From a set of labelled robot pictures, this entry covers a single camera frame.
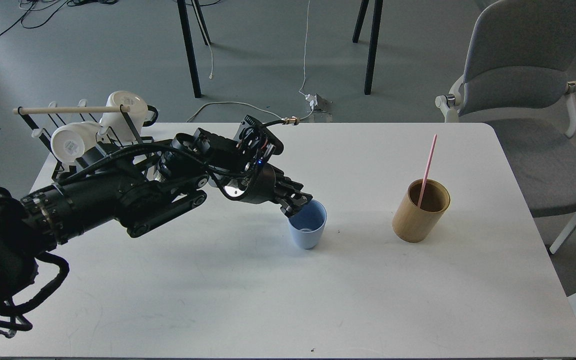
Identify white power adapter plug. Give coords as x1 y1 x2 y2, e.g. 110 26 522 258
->
304 93 329 113

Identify white mug on rack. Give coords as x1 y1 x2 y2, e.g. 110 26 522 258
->
100 90 159 142

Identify pink chopstick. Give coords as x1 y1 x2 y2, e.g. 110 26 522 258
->
417 134 438 208

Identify black table legs left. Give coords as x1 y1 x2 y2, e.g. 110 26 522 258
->
176 0 211 98

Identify black floor cable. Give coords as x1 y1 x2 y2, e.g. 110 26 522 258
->
0 0 119 63

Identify bamboo cylinder holder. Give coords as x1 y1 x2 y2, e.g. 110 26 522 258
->
391 178 451 243

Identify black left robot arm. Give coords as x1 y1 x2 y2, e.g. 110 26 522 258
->
0 116 313 338

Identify blue plastic cup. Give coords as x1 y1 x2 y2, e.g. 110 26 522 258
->
287 199 328 249

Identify black wire cup rack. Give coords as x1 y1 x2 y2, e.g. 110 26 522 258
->
13 104 159 167

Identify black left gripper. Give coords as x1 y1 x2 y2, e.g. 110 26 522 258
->
221 163 313 218

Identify white power cable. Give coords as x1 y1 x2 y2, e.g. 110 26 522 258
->
186 0 319 124

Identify grey office chair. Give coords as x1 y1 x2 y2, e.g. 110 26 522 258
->
435 0 576 254

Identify black table legs right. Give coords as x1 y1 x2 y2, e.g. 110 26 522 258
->
352 0 384 96

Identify black table legs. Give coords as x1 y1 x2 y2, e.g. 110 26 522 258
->
176 0 211 98
352 0 384 96

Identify white mug lying sideways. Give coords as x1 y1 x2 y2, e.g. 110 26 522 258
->
50 121 102 163

